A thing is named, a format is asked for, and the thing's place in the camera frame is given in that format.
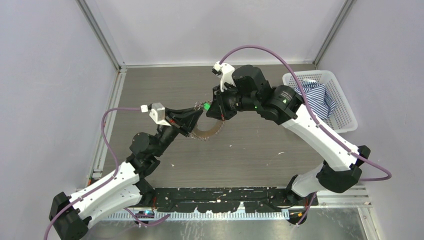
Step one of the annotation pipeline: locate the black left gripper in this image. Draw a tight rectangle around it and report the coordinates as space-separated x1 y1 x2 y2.
152 106 202 157

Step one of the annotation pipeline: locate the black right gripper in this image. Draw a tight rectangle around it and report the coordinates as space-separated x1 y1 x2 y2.
207 80 258 120

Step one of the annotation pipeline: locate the green key tag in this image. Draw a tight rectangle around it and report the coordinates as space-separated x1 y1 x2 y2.
202 102 211 111

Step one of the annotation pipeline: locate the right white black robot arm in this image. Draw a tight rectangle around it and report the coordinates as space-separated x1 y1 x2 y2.
206 63 371 205

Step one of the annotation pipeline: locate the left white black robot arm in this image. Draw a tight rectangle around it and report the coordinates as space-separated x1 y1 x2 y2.
43 103 203 240

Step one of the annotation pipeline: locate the blue striped shirt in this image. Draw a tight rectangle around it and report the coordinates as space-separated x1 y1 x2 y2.
300 78 336 120

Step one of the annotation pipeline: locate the white plastic basket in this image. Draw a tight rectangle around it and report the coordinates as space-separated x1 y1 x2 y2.
294 70 358 133

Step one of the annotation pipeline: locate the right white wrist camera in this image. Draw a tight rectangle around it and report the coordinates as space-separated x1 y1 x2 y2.
212 61 236 92

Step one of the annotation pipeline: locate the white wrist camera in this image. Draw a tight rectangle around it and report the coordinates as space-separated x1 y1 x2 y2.
212 61 236 92
140 102 171 127

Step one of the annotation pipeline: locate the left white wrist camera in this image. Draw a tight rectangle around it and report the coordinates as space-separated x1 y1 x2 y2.
140 102 171 127

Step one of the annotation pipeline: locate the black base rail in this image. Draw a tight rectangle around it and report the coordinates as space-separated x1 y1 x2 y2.
135 186 318 214

